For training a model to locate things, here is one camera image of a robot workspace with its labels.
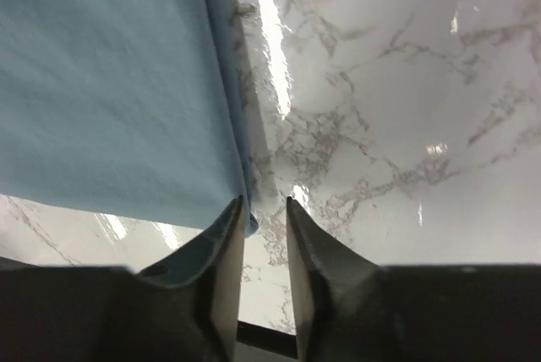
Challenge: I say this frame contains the grey-blue t-shirt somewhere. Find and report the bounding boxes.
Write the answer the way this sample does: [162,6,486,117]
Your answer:
[1,0,252,228]

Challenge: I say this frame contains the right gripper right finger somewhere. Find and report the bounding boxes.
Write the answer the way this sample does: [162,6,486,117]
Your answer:
[287,199,540,361]

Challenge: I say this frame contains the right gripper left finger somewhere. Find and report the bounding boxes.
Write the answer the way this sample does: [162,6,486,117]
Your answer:
[1,198,245,361]

